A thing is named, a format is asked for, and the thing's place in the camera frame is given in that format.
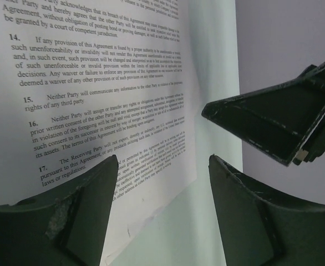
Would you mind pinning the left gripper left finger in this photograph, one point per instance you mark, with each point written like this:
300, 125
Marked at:
63, 226

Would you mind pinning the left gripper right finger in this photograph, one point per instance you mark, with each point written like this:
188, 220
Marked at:
260, 225

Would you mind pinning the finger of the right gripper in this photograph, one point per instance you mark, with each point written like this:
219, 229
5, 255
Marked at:
285, 121

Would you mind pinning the printed paper sheet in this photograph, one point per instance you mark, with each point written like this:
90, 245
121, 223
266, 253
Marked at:
84, 80

